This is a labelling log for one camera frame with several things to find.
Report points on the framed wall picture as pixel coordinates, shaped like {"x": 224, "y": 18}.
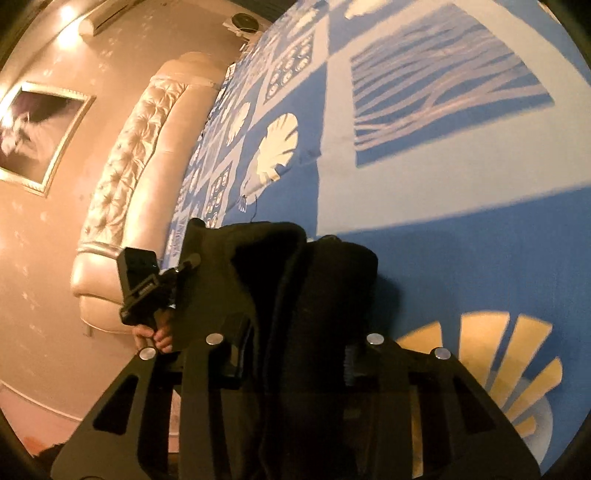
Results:
{"x": 37, "y": 124}

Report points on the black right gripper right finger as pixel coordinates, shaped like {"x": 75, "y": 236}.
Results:
{"x": 411, "y": 415}

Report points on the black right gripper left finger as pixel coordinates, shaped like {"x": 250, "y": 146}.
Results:
{"x": 125, "y": 434}

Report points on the person's left hand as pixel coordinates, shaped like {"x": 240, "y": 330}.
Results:
{"x": 161, "y": 336}

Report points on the wall air conditioner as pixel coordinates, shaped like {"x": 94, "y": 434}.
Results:
{"x": 101, "y": 15}

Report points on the cream tufted leather headboard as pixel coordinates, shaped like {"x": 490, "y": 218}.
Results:
{"x": 134, "y": 199}

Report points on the black pants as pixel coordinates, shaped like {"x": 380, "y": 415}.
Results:
{"x": 308, "y": 301}

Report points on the blue patterned bed cover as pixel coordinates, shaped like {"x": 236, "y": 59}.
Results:
{"x": 453, "y": 139}

